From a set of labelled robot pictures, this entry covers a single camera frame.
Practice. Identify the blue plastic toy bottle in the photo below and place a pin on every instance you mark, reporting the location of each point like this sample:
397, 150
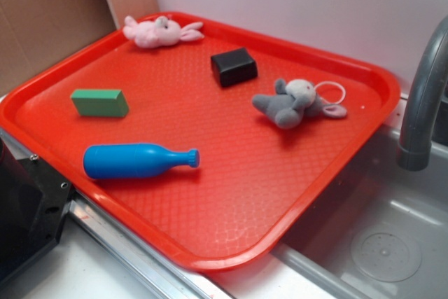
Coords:
124, 161

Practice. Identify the black rectangular block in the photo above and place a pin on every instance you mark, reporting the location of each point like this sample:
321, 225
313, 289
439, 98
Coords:
233, 67

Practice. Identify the brown cardboard panel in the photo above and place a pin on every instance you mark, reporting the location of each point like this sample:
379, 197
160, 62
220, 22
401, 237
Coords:
36, 34

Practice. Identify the grey plush mouse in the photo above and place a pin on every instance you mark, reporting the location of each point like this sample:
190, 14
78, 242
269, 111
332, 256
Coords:
296, 100

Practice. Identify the grey toy sink basin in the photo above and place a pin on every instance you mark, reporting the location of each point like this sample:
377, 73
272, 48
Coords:
377, 231

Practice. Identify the red plastic tray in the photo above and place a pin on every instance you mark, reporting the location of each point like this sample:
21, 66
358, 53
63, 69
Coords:
254, 179

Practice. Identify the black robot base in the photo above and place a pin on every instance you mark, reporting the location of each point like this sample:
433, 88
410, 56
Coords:
35, 199

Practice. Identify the green rectangular block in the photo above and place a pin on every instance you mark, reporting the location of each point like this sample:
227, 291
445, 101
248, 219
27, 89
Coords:
109, 103

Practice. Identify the pink plush bunny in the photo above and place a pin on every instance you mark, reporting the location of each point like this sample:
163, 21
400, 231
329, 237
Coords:
162, 32

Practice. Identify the grey toy faucet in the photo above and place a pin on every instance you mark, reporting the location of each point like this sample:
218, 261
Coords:
425, 118

